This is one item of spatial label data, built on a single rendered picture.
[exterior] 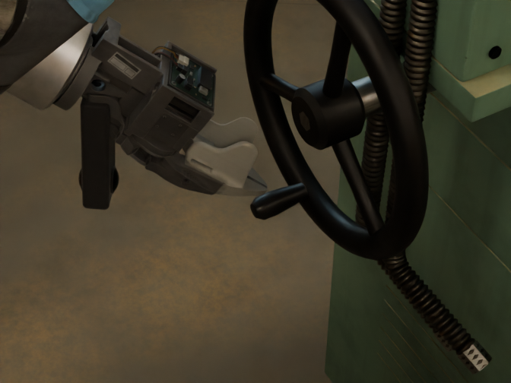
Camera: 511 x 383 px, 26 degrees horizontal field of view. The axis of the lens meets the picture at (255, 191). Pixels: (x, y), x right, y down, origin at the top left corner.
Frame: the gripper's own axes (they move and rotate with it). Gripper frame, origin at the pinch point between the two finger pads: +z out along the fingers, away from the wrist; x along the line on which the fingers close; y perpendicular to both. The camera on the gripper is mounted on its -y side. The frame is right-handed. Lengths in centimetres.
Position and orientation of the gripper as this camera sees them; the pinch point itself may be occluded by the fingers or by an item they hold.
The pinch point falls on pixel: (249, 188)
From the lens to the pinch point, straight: 102.8
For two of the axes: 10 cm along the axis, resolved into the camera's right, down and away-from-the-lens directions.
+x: 0.1, -6.3, 7.7
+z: 8.2, 4.5, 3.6
